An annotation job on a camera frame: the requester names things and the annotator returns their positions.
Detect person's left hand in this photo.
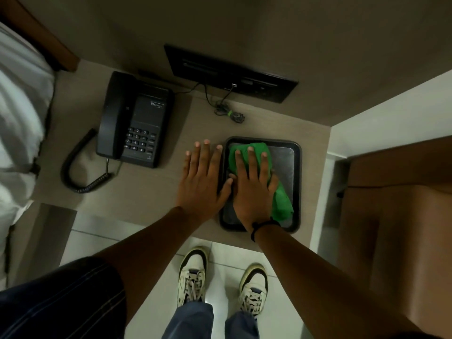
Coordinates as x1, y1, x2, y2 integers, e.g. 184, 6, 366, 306
176, 139, 234, 221

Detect black cable with green tie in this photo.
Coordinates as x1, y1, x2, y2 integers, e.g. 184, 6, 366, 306
172, 82, 246, 124

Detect black coiled telephone cord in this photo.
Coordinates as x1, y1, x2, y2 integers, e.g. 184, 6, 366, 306
60, 128, 114, 194

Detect person's left forearm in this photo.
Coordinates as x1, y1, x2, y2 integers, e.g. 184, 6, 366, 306
93, 206, 212, 324

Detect white and black left sneaker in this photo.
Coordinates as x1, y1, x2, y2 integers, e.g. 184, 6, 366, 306
177, 246, 209, 308

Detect dark blue striped shirt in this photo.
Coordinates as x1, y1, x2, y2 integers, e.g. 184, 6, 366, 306
0, 256, 128, 339

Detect black desk telephone base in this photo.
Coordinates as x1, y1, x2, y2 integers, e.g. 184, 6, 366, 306
118, 76, 174, 169

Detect person's right hand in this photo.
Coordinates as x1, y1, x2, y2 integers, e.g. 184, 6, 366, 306
228, 146, 280, 233

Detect black wristband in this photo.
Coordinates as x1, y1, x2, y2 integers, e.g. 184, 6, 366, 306
250, 218, 282, 243

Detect person's right forearm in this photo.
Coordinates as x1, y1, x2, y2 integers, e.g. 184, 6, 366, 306
253, 224, 436, 339

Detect white and black right sneaker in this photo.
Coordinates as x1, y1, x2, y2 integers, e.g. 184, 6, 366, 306
238, 263, 269, 317

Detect blue jeans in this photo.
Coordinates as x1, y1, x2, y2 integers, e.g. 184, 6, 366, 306
161, 301, 261, 339

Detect white and black sneaker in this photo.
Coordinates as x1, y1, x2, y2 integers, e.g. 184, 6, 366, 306
238, 263, 269, 317
177, 246, 209, 308

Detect black telephone handset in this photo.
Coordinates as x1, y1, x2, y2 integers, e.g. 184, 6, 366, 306
96, 71, 137, 160

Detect brown wooden headboard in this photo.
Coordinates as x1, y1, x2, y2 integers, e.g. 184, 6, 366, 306
0, 0, 80, 72

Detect green cleaning cloth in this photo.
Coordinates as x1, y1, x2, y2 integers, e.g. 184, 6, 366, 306
228, 142, 295, 222

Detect black wall socket panel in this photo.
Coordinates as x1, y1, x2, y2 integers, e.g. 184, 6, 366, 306
164, 44, 299, 104

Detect black rectangular tray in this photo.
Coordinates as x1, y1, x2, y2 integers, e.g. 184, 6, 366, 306
218, 136, 303, 233

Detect white bed linen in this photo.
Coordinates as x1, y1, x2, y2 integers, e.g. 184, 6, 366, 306
0, 20, 56, 281

